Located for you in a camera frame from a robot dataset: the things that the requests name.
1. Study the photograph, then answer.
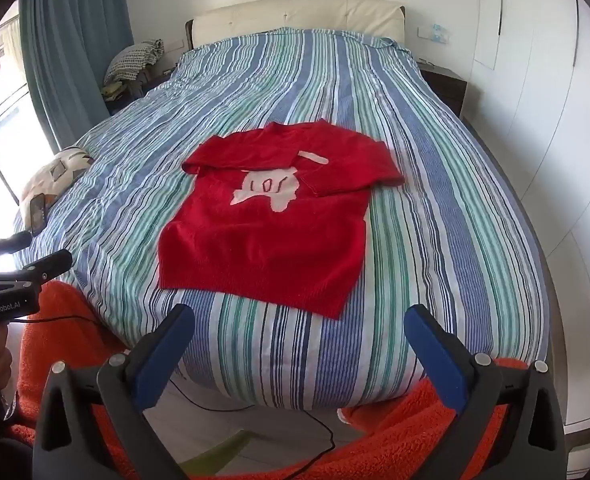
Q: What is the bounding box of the teal curtain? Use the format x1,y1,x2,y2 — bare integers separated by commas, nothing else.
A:
19,0,136,153

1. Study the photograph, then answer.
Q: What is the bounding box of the dark bedside table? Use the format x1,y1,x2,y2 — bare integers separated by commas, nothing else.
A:
417,62,468,118
106,67,178,116

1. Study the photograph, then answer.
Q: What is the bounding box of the wall socket panel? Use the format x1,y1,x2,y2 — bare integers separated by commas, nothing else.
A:
417,24,452,43

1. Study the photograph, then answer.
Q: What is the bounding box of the striped bed sheet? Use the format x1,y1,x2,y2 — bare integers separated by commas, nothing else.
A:
18,27,550,411

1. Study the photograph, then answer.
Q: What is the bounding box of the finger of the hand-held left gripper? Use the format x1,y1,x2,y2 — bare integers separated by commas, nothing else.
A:
18,249,74,283
0,231,33,261

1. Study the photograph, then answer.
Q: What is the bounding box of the orange fleece clothing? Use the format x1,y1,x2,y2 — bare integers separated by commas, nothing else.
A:
5,280,540,480

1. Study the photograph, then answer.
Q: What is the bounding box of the red knit sweater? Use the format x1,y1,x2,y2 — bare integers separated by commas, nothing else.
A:
157,120,407,321

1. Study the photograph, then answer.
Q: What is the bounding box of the beige patterned pillow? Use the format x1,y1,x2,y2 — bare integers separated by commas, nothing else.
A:
20,146,96,223

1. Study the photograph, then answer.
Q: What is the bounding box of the white wardrobe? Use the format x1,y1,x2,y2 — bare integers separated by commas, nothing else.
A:
462,0,590,436

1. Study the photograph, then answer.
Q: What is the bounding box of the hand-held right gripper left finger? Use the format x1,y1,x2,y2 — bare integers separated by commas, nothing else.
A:
32,303,196,480

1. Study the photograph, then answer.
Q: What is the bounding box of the black smartphone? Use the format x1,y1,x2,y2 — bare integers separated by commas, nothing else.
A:
29,194,49,237

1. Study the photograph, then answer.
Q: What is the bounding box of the checked folded cloth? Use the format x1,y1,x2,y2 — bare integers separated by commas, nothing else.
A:
104,38,166,86

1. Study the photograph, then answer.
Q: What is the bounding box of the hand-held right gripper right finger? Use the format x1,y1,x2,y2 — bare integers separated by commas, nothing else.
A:
403,303,568,480

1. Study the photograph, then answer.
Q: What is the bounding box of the black cable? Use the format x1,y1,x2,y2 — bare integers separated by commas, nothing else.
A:
25,314,337,480

